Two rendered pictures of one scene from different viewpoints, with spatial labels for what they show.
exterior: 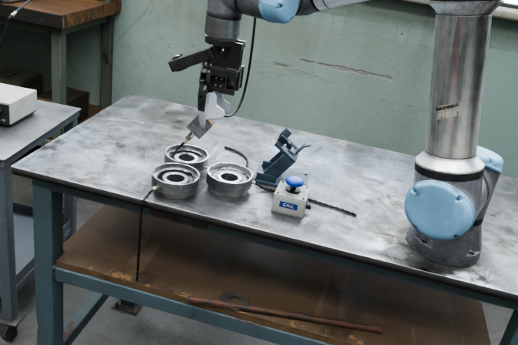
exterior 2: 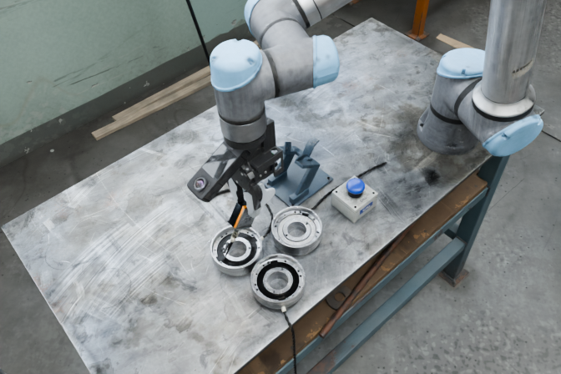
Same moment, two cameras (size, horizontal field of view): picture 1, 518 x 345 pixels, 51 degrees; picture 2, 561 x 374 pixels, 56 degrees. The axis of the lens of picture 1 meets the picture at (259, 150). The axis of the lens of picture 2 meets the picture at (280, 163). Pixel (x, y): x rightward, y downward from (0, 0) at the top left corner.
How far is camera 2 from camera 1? 0.95 m
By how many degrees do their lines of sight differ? 45
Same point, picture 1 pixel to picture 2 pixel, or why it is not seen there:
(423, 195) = (513, 136)
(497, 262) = not seen: hidden behind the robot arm
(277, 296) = not seen: hidden behind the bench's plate
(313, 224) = (387, 202)
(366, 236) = (417, 174)
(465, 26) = (543, 0)
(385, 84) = not seen: outside the picture
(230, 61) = (266, 144)
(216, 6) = (251, 110)
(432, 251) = (465, 148)
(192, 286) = (302, 322)
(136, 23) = not seen: outside the picture
